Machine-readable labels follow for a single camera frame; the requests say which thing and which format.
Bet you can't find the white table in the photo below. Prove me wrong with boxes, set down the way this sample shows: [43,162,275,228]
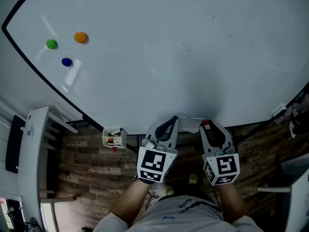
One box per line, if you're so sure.
[256,152,309,232]

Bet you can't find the thin black cable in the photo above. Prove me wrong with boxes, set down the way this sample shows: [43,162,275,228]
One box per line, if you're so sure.
[144,188,160,211]

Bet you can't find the large white whiteboard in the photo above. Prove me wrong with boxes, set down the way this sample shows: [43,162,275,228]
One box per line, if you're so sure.
[1,0,309,136]

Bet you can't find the person's white shirt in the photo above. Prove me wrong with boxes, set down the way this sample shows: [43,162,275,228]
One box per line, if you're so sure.
[93,194,265,232]

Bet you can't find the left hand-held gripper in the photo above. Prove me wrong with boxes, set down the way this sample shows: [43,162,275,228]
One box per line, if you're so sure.
[136,116,181,184]

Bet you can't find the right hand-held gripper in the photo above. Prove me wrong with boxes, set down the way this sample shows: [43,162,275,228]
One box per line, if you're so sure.
[199,120,240,187]

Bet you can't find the white pen holder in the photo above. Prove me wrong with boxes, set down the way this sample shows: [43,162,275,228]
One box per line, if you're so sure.
[102,127,128,150]

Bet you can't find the person's right forearm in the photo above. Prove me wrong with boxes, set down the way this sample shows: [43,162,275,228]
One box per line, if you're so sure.
[216,183,250,224]

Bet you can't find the white whiteboard eraser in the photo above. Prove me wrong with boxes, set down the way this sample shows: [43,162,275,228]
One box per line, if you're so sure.
[271,102,288,118]

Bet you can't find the white desk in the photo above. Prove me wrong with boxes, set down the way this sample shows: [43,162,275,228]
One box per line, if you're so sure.
[18,106,79,232]

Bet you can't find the person's left forearm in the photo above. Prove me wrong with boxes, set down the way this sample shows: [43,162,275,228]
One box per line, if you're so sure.
[111,177,158,225]

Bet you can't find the black flat monitor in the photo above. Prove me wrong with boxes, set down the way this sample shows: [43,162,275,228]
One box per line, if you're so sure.
[5,115,26,174]

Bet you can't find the orange round magnet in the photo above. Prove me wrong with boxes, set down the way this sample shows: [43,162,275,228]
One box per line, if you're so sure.
[73,31,88,44]

